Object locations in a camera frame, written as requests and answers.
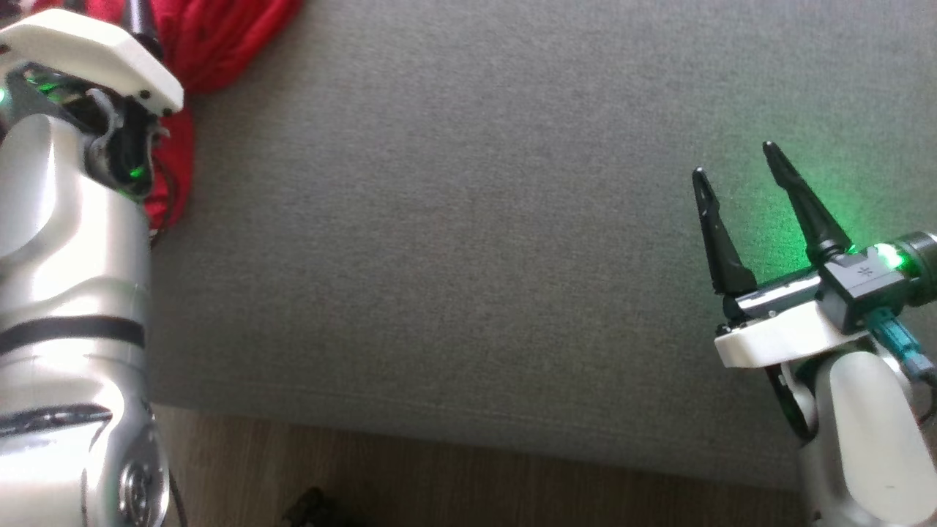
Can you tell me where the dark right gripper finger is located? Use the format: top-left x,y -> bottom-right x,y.
761,141 -> 854,266
691,166 -> 759,299

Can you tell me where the grey sofa seat cushion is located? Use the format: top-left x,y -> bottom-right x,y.
143,0 -> 937,491

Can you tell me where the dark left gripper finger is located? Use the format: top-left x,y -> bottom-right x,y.
124,0 -> 165,61

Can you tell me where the red basketball jersey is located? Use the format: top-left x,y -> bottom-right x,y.
29,0 -> 305,236

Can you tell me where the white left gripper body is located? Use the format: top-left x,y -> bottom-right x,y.
0,7 -> 185,116

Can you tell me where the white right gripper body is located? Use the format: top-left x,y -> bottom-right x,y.
712,267 -> 877,370

